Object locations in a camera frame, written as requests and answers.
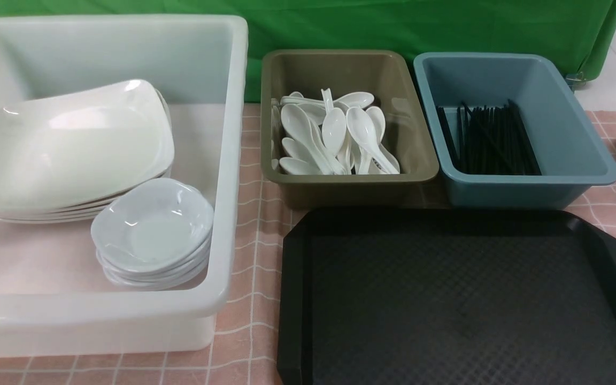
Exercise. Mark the lower bowls stack in tub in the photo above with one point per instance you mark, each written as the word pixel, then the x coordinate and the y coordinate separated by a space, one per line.
pixel 192 266

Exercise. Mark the blue plastic chopstick bin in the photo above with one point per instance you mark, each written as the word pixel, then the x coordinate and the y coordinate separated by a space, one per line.
pixel 571 154

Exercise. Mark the black chopsticks in bin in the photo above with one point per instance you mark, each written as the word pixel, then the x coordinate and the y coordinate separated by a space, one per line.
pixel 487 140

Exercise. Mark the black serving tray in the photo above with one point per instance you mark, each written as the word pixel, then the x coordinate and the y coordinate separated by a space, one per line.
pixel 385 295

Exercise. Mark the large white plastic tub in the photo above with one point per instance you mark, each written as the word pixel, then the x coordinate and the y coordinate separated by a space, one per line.
pixel 54 297

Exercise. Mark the white spoons in bin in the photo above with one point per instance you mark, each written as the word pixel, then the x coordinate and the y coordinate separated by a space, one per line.
pixel 313 137

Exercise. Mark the olive plastic spoon bin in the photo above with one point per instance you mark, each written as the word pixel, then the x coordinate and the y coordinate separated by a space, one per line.
pixel 384 74

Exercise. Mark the lower plates stack in tub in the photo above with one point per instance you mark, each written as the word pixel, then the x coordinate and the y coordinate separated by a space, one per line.
pixel 46 215

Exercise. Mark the small white bowl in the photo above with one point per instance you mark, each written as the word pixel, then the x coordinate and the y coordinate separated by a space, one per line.
pixel 153 226

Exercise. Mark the green cloth backdrop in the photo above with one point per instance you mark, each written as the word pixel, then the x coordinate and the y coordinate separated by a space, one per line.
pixel 574 35

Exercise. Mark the large white square plate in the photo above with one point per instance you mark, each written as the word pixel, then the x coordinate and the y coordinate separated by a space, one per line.
pixel 76 148

